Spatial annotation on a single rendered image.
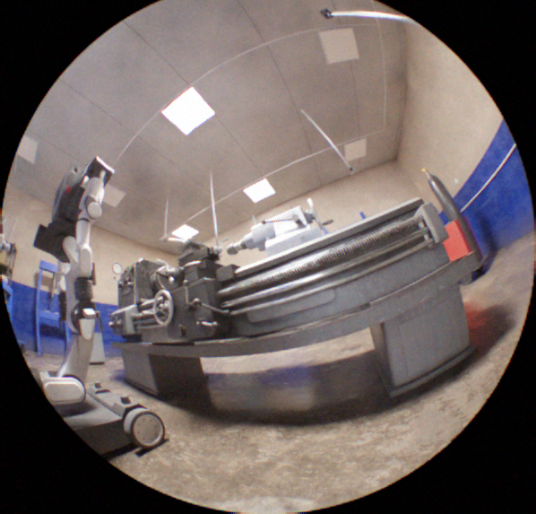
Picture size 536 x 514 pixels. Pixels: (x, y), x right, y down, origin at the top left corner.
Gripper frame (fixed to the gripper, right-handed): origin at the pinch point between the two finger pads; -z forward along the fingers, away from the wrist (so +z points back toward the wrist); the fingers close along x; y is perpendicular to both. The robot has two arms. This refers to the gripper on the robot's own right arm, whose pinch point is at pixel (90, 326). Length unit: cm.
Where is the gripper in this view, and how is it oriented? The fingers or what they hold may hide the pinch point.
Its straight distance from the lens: 85.0
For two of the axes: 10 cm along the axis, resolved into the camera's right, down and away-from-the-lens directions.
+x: 1.9, 1.5, 9.7
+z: -2.8, -9.4, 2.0
